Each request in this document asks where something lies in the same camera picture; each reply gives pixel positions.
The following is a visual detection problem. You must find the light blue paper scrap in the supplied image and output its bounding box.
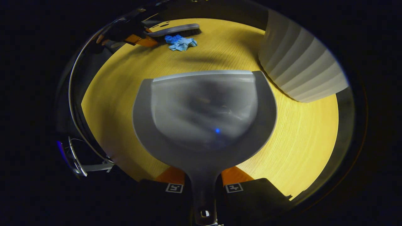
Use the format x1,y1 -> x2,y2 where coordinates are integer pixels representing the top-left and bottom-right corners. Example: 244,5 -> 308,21
169,38 -> 198,51

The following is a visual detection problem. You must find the grey dustpan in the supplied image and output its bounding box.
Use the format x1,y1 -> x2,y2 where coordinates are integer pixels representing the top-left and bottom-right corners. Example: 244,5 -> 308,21
132,70 -> 278,226

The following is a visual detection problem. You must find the wooden desktop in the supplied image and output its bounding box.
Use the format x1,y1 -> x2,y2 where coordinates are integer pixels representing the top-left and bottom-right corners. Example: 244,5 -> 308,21
81,18 -> 340,198

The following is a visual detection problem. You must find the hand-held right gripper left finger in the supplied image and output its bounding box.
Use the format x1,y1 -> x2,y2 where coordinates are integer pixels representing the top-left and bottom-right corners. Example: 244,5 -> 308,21
135,166 -> 192,226

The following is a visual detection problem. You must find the white metal frame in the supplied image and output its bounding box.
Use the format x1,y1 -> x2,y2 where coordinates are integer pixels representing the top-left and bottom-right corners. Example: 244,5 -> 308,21
68,31 -> 115,178

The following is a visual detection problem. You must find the small grey broom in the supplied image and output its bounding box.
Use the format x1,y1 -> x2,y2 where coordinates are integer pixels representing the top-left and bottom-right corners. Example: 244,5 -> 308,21
146,23 -> 200,38

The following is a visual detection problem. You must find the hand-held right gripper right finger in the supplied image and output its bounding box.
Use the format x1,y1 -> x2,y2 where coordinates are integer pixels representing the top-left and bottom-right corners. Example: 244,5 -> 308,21
217,166 -> 294,226

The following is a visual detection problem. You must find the white ribbed garbage bin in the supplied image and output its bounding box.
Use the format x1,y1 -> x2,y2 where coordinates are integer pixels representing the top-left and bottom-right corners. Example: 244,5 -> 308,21
258,9 -> 350,103

